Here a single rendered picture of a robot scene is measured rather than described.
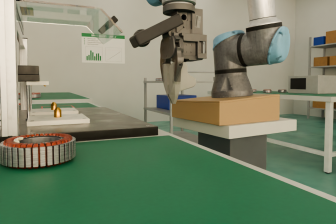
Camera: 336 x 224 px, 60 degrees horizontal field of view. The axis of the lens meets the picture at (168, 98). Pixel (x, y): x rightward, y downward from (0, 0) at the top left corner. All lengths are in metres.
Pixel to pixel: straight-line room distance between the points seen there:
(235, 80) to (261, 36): 0.17
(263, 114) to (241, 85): 0.13
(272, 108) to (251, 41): 0.24
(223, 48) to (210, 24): 6.37
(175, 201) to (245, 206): 0.07
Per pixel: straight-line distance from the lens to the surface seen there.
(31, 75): 0.82
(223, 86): 1.04
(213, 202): 0.33
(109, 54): 6.35
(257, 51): 1.00
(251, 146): 1.07
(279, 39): 0.98
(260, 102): 1.00
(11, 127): 0.67
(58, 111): 0.85
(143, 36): 0.60
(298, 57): 9.01
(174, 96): 0.63
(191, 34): 0.63
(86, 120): 0.80
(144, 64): 6.55
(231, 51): 1.04
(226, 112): 0.90
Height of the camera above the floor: 0.88
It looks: 3 degrees down
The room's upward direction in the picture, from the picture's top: straight up
